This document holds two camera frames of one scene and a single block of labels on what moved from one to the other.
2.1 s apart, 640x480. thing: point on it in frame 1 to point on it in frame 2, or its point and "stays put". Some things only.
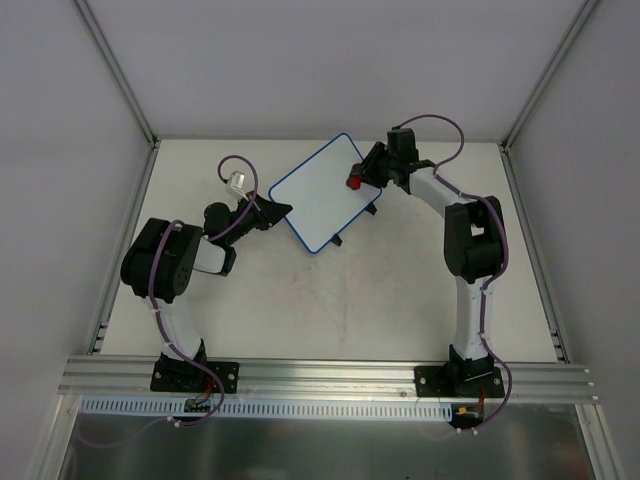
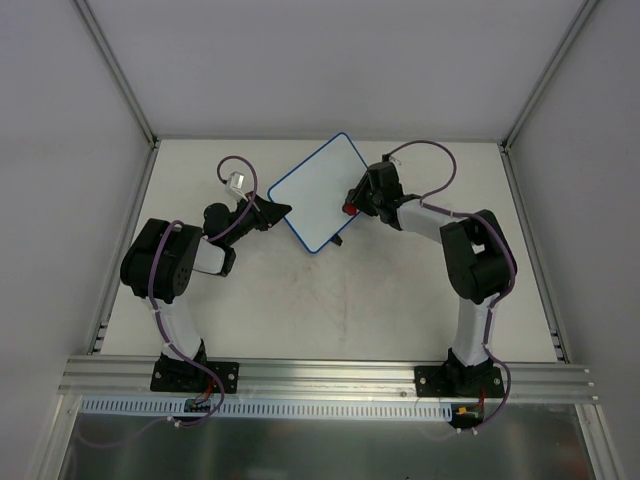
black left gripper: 261,212 stays put
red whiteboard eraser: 355,182 to 350,208
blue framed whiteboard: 322,203 stays put
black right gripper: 382,163 to 370,192
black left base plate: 189,377 stays put
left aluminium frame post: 108,56 stays put
